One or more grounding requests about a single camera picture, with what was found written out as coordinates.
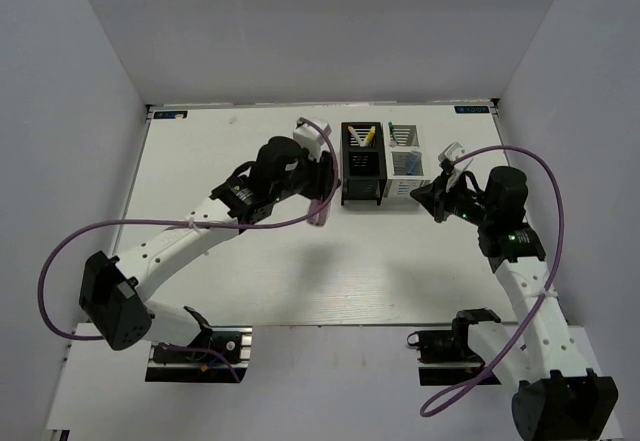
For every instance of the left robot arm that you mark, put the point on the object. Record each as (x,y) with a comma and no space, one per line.
(116,292)

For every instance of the left blue table label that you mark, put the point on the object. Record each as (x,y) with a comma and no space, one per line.
(170,114)

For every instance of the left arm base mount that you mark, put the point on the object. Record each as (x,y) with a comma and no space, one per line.
(223,358)

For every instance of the blue table label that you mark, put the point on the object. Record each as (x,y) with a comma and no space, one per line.
(170,114)
(471,109)

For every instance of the green capped pen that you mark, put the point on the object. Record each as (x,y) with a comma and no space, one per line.
(393,138)

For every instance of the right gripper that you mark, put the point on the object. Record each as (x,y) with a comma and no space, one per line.
(436,197)

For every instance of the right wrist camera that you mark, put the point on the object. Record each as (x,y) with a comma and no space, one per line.
(449,161)

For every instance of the white slotted pen holder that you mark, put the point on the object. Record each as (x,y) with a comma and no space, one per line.
(399,184)

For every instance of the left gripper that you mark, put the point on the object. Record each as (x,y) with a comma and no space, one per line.
(323,179)

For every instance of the blue correction tape pen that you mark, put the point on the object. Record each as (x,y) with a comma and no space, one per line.
(413,163)

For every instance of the black slotted pen holder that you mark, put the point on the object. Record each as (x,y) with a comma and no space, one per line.
(363,170)

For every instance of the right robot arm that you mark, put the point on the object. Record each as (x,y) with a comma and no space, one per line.
(557,393)

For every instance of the yellow capped white marker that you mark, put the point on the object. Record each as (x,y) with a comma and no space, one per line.
(356,137)

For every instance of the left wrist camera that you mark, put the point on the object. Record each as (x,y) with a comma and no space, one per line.
(309,138)

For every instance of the pink glue stick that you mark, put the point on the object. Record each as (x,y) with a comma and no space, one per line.
(318,212)

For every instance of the right blue table label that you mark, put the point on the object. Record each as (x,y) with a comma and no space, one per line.
(471,109)

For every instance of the yellow white pen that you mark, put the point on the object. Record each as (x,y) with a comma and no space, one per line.
(369,137)

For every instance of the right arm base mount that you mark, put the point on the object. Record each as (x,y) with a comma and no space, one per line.
(440,362)

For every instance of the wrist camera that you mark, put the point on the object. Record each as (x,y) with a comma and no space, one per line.
(449,161)
(309,138)

